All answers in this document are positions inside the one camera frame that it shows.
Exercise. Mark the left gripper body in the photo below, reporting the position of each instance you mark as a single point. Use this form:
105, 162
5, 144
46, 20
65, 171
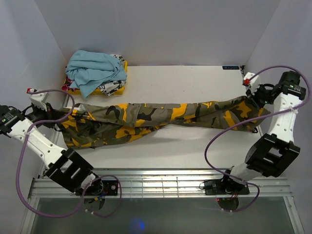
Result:
39, 114

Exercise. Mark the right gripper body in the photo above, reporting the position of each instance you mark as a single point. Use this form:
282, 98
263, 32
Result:
260, 96

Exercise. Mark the yellow camouflage trousers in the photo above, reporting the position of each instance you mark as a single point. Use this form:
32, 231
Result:
92, 126

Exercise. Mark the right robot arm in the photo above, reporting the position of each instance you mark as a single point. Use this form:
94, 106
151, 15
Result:
275, 150

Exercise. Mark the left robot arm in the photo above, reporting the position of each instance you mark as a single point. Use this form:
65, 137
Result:
64, 166

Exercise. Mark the pink patterned garment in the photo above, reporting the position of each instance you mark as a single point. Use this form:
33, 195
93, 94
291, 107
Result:
66, 86

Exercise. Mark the blue table label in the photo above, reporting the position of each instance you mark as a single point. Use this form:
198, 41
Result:
230, 67

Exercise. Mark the yellow tray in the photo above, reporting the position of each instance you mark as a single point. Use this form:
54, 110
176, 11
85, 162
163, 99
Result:
109, 76

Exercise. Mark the light blue cloth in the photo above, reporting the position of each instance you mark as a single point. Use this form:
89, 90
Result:
89, 56

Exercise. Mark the black white printed garment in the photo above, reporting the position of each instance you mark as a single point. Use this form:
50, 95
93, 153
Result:
114, 87

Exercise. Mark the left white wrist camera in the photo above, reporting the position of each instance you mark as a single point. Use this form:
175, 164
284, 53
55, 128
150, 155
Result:
38, 100

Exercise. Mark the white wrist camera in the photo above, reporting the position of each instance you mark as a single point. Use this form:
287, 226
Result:
251, 82
38, 100

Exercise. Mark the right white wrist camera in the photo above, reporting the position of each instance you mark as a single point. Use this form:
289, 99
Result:
251, 82

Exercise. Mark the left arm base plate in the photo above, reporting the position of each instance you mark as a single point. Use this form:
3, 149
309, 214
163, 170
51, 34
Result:
102, 187

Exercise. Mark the aluminium table edge rail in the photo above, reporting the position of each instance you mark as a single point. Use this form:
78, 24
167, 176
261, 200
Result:
181, 183

